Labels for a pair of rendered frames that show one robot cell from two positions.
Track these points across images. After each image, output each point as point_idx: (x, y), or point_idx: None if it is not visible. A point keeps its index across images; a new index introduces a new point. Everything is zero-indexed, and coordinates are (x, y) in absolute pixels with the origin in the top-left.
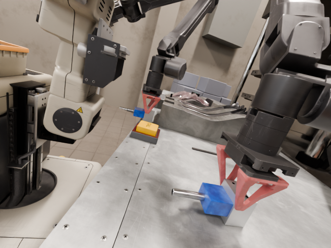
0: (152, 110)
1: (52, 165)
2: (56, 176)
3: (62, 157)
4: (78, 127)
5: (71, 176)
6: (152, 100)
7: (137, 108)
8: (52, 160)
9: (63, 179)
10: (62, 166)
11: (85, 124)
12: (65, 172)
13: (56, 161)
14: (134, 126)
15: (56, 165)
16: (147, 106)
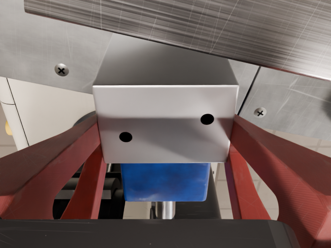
0: (235, 108)
1: (50, 135)
2: (82, 117)
3: (16, 129)
4: (152, 218)
5: (72, 93)
6: (72, 168)
7: (180, 187)
8: (37, 140)
9: (84, 103)
10: (45, 119)
11: (148, 218)
12: (62, 107)
13: (36, 134)
14: (315, 137)
15: (49, 128)
16: (105, 150)
